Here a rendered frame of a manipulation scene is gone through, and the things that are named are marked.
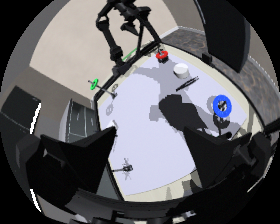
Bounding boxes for dark grey post with green foot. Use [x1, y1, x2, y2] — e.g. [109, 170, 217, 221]
[216, 121, 232, 141]

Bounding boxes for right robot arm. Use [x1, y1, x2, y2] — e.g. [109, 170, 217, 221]
[96, 0, 136, 67]

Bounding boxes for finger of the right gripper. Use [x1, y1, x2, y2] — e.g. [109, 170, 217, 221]
[135, 13, 150, 29]
[124, 25, 139, 36]

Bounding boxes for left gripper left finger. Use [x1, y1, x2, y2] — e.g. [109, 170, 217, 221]
[40, 126, 116, 194]

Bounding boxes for green ring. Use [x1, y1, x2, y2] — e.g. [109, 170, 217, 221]
[90, 79, 98, 90]

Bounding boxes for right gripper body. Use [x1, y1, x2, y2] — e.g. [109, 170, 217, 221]
[120, 6, 152, 31]

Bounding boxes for white short cylinder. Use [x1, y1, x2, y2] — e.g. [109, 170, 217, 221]
[174, 63, 189, 79]

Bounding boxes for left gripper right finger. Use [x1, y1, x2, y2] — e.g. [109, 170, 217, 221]
[183, 126, 252, 190]

